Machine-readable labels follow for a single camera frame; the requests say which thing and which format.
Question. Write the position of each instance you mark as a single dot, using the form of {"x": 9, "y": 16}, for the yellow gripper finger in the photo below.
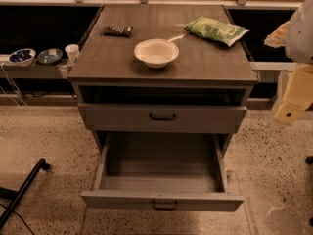
{"x": 277, "y": 38}

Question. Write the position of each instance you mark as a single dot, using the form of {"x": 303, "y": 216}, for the green jalapeno chip bag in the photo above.
{"x": 208, "y": 28}

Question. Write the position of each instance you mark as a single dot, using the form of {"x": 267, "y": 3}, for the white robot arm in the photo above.
{"x": 296, "y": 36}

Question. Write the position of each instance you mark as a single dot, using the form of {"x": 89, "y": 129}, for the grey drawer cabinet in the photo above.
{"x": 141, "y": 71}

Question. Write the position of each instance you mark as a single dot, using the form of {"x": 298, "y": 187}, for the open grey lower drawer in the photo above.
{"x": 136, "y": 168}

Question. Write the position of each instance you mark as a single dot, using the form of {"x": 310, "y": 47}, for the white bowl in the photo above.
{"x": 156, "y": 53}

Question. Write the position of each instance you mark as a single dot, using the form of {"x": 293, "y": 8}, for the dark snack bar pack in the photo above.
{"x": 120, "y": 31}

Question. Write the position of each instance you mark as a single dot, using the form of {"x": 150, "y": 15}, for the white paper cup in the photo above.
{"x": 72, "y": 52}

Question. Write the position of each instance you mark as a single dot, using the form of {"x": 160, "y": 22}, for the blue patterned bowl right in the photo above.
{"x": 50, "y": 56}

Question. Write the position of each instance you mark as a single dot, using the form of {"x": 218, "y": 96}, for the blue patterned bowl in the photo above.
{"x": 23, "y": 57}
{"x": 50, "y": 56}

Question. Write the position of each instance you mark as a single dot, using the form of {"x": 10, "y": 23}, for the blue patterned bowl left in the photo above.
{"x": 23, "y": 57}

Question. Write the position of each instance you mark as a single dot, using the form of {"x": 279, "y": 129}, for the low side shelf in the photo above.
{"x": 35, "y": 70}

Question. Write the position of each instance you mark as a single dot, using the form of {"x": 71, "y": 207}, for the black chair leg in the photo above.
{"x": 14, "y": 196}

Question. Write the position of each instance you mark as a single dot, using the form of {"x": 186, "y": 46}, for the black upper drawer handle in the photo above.
{"x": 156, "y": 117}

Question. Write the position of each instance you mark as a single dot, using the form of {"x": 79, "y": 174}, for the black drawer handle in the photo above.
{"x": 156, "y": 117}
{"x": 164, "y": 206}

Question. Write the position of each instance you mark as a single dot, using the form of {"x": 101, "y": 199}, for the black lower drawer handle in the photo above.
{"x": 164, "y": 206}

